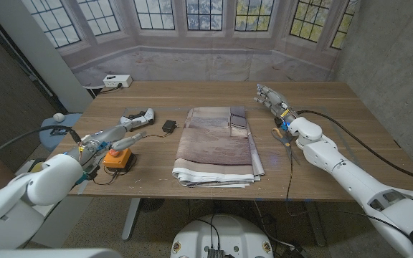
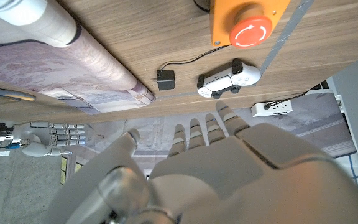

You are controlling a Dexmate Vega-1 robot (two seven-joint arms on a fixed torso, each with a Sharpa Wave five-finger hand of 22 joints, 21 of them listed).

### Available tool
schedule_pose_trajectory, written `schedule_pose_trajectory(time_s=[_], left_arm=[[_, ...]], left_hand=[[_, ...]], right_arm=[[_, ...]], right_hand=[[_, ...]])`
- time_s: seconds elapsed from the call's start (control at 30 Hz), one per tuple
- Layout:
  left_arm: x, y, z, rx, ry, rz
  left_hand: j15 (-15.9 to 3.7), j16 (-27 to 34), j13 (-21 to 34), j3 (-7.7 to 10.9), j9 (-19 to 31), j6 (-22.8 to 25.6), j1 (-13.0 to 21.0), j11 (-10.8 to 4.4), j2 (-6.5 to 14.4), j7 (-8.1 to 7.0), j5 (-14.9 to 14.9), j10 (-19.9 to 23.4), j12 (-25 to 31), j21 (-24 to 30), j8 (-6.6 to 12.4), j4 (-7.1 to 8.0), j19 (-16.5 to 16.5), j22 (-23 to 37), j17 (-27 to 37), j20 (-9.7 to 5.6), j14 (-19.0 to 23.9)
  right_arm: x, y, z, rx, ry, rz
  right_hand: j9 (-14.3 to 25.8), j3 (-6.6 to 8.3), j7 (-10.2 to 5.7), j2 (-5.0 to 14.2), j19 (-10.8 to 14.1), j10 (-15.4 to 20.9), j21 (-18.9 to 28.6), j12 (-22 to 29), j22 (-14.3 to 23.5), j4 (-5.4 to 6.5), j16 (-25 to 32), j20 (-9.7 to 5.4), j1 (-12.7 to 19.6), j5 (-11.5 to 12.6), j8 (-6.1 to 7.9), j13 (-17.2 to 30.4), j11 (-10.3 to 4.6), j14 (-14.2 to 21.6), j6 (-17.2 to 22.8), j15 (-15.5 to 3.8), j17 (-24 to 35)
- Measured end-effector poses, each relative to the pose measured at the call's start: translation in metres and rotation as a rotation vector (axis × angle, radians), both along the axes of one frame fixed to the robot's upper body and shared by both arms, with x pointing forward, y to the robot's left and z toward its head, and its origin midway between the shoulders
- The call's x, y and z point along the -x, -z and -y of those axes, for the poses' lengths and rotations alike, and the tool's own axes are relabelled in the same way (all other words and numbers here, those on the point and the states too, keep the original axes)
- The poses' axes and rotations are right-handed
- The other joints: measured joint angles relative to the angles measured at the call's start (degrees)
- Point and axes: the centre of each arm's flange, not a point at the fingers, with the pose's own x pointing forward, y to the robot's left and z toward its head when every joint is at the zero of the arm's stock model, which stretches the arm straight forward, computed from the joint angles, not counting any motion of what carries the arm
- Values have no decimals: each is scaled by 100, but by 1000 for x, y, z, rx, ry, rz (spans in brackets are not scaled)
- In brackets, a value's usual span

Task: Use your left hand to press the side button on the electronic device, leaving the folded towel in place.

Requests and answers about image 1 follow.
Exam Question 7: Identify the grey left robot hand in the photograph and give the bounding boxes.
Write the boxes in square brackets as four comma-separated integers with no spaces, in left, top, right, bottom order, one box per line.
[66,120,147,173]

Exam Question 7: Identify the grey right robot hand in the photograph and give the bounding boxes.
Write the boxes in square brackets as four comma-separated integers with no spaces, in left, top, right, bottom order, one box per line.
[253,84,299,126]

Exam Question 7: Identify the orange button electronic device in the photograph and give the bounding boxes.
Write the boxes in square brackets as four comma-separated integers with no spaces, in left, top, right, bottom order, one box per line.
[102,147,138,173]

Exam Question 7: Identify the folded brown printed towel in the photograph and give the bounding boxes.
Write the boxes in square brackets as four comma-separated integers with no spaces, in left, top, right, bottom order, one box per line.
[172,105,266,188]

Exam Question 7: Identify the black phone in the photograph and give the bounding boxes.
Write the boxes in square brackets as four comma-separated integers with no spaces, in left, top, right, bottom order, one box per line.
[50,126,72,137]

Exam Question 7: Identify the blue round stool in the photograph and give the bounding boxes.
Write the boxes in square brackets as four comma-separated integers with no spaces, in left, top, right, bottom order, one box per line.
[39,113,82,152]

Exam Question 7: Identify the white game controller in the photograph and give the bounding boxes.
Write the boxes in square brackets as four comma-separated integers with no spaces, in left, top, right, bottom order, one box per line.
[120,108,156,128]

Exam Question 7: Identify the white power strip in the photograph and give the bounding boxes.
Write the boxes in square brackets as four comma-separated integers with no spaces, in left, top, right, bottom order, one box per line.
[103,74,133,89]

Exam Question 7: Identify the black power adapter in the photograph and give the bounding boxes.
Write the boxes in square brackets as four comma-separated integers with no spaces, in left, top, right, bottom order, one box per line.
[161,120,178,135]

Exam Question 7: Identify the white table leg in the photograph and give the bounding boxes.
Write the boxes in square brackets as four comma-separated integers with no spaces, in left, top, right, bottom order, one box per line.
[121,198,141,241]
[303,201,326,247]

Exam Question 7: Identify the printed window backdrop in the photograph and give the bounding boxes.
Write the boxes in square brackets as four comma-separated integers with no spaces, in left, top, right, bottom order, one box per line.
[22,0,361,87]

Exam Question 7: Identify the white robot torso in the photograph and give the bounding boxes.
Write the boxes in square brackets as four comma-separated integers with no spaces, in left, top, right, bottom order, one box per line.
[170,214,275,258]

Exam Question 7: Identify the yellow handled scissors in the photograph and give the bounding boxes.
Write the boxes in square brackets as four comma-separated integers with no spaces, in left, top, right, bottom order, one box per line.
[271,128,298,166]

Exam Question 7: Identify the thin black device wire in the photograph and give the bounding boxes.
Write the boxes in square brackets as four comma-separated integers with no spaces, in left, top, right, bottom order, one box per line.
[92,132,168,186]

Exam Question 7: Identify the thin black right arm wire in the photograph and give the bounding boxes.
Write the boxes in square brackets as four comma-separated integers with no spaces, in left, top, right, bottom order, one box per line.
[285,138,295,202]

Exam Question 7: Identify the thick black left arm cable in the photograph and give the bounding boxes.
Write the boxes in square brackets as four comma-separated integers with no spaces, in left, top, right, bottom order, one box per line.
[0,124,82,171]

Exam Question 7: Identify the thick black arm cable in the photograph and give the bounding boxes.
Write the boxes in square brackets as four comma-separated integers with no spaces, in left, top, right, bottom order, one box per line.
[295,110,413,190]
[0,124,82,171]

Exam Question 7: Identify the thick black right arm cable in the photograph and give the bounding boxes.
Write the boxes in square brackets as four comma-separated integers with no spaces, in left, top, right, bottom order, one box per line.
[295,110,413,190]

